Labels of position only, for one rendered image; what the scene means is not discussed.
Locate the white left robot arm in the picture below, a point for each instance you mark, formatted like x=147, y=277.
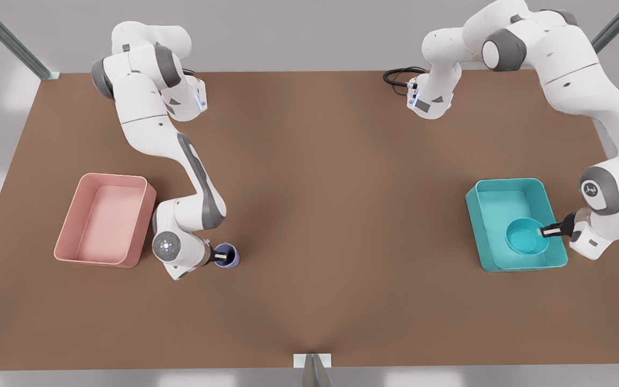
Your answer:
x=578, y=70

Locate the teal plastic box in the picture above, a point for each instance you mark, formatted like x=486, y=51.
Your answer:
x=508, y=207

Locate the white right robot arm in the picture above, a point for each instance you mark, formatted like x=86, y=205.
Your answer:
x=143, y=115

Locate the pink plastic box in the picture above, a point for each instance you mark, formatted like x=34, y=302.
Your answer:
x=106, y=220

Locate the purple cup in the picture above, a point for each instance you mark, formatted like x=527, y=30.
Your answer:
x=232, y=261

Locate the teal bowl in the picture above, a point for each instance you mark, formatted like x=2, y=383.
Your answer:
x=524, y=239

